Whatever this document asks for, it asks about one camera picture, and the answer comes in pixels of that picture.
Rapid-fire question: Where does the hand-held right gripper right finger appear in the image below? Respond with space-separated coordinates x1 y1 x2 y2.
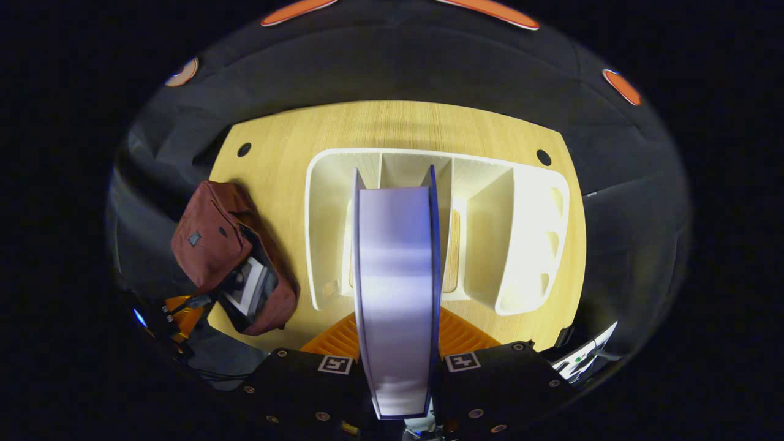
436 308 576 435

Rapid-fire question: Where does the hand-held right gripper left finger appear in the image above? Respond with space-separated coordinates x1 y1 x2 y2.
239 312 374 437

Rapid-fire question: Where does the white cover book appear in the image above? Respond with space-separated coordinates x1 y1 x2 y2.
220 256 270 316

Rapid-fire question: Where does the dark red schoolbag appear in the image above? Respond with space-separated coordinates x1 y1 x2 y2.
170 179 300 336

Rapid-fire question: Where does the white bookshelf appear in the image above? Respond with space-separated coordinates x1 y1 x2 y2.
304 147 570 316

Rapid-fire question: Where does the blue cover book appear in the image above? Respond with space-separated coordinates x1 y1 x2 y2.
350 164 443 420

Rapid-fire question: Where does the white electronic device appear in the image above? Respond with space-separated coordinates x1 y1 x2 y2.
551 322 619 385

